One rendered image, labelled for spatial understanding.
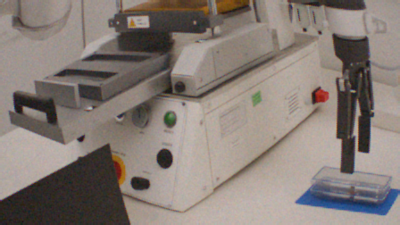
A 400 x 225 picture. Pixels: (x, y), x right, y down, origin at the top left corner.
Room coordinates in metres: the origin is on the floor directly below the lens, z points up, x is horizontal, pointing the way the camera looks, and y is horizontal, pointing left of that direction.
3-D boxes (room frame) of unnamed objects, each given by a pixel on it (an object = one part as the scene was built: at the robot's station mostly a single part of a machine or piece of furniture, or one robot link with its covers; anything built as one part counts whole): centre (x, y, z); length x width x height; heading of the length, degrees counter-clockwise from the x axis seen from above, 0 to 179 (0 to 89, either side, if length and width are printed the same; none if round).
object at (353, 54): (0.85, -0.26, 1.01); 0.08 x 0.08 x 0.09
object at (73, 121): (1.00, 0.20, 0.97); 0.30 x 0.22 x 0.08; 139
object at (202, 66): (1.09, -0.06, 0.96); 0.26 x 0.05 x 0.07; 139
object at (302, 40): (1.26, -0.02, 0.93); 0.46 x 0.35 x 0.01; 139
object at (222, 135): (1.22, -0.01, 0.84); 0.53 x 0.37 x 0.17; 139
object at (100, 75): (1.04, 0.17, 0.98); 0.20 x 0.17 x 0.03; 49
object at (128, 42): (1.27, 0.15, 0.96); 0.25 x 0.05 x 0.07; 139
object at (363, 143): (0.88, -0.29, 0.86); 0.03 x 0.01 x 0.07; 48
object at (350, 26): (0.85, -0.29, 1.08); 0.13 x 0.12 x 0.05; 48
